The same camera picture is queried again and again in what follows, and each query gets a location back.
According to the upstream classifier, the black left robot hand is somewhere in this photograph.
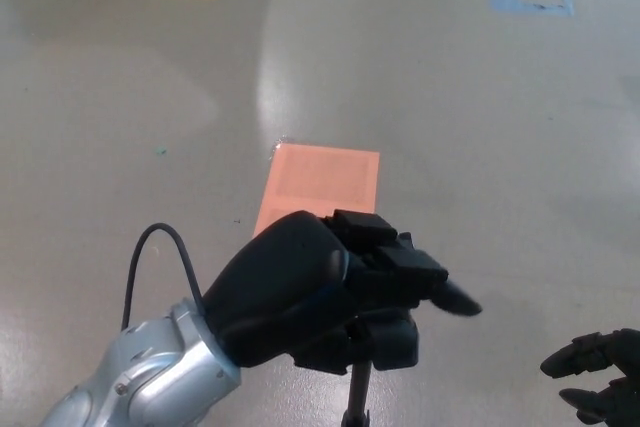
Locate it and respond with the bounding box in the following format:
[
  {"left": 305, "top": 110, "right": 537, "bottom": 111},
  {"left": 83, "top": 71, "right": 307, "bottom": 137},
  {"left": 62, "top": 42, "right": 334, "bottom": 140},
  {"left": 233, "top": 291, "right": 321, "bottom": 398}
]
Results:
[{"left": 202, "top": 208, "right": 484, "bottom": 376}]

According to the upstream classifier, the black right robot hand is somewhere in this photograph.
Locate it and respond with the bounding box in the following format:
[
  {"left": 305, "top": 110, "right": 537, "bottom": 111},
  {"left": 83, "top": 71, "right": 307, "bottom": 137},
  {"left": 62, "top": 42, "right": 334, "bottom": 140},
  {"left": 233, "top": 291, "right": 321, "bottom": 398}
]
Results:
[{"left": 540, "top": 328, "right": 640, "bottom": 426}]

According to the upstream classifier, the black phone stand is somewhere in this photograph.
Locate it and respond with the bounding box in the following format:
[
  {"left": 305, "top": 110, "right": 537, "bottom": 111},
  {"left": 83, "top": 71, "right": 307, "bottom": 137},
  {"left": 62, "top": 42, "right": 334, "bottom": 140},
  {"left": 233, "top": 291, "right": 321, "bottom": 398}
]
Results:
[{"left": 340, "top": 307, "right": 420, "bottom": 427}]

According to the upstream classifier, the orange paper sheet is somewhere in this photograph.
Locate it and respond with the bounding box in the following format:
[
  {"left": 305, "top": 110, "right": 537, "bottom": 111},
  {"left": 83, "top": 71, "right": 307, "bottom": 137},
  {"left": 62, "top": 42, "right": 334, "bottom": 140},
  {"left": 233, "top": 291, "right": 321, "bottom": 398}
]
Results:
[{"left": 253, "top": 142, "right": 381, "bottom": 238}]

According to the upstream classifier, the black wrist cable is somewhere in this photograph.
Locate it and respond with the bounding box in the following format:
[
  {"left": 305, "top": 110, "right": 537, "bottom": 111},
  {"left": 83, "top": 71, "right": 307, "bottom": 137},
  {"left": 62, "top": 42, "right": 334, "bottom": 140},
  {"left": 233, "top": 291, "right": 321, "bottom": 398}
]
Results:
[{"left": 120, "top": 222, "right": 207, "bottom": 333}]

